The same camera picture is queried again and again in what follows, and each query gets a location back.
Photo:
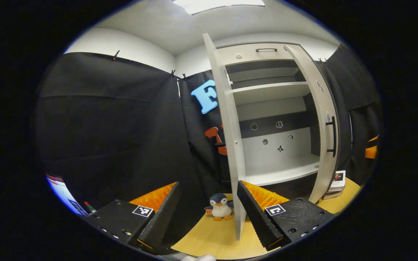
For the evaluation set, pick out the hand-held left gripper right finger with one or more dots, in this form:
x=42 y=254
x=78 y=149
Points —
x=256 y=217

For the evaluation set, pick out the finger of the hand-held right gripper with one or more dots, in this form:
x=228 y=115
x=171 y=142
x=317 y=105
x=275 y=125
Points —
x=371 y=152
x=375 y=139

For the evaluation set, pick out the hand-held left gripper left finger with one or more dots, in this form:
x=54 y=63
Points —
x=160 y=217

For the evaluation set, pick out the grey cabinet door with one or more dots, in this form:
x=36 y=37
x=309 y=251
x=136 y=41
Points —
x=321 y=101
x=230 y=127

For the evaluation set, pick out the grey cabinet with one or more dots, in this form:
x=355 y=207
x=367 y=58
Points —
x=270 y=94

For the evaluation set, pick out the grey cabinet drawer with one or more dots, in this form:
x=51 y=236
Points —
x=249 y=56

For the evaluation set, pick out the penguin plush toy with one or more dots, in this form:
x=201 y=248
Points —
x=220 y=208

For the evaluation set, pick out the stack of books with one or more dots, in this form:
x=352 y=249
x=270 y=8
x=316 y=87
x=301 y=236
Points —
x=336 y=185

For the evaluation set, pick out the red and green pen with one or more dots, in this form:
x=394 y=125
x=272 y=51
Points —
x=90 y=207

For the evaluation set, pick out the black backdrop cloth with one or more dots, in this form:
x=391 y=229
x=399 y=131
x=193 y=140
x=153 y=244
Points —
x=103 y=127

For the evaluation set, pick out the large ceiling light panel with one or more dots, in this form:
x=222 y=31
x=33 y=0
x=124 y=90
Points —
x=216 y=4

